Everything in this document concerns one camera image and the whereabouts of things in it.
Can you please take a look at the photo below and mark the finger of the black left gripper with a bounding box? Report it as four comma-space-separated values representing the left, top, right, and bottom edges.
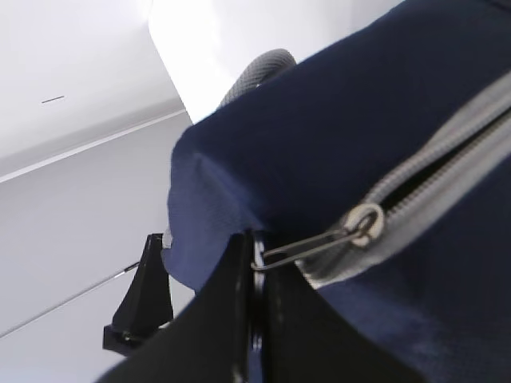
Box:
102, 234, 173, 351

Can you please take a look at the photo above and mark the navy blue lunch bag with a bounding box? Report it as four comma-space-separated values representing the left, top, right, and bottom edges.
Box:
163, 1, 510, 382

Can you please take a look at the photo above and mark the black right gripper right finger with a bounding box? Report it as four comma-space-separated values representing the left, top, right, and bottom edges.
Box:
262, 267, 423, 383

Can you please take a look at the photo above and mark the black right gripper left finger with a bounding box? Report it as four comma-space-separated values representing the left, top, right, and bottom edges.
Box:
99, 234, 253, 382

